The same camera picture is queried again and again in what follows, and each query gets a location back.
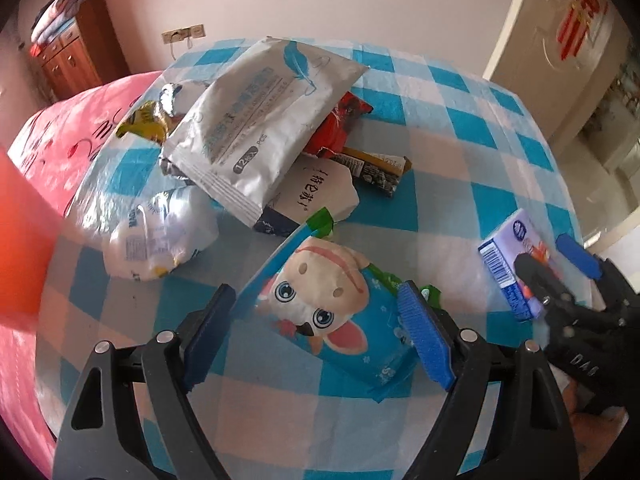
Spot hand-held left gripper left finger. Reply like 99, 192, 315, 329
52, 284, 236, 480

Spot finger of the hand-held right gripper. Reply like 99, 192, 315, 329
514, 253, 576, 321
556, 233, 640, 311

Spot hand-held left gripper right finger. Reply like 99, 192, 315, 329
397, 281, 583, 480

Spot small blue white box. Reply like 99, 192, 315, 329
477, 208, 561, 322

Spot blue cartoon cow packet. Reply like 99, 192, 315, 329
235, 207, 443, 403

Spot crumpled white plastic bag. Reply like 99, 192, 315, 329
102, 187, 220, 283

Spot brown yellow snack wrapper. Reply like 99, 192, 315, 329
327, 146, 413, 198

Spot blue white checked tablecloth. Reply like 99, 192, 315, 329
35, 35, 586, 480

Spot white paper carton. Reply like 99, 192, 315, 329
254, 155, 361, 238

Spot clear plastic bag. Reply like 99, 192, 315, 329
65, 130, 171, 246

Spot cream door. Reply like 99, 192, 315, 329
482, 0, 633, 146

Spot red snack wrapper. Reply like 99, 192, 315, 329
302, 91, 375, 157

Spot white wet wipe pack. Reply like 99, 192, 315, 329
159, 35, 371, 228

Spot red knot decoration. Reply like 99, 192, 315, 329
555, 0, 608, 61

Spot silver foil wrapper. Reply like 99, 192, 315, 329
157, 80, 211, 116

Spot pink printed bedsheet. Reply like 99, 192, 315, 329
0, 70, 166, 461

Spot brown wooden cabinet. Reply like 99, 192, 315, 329
30, 0, 132, 102

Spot folded blankets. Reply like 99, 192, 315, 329
30, 0, 106, 46

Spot wall socket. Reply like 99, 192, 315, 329
161, 23, 207, 45

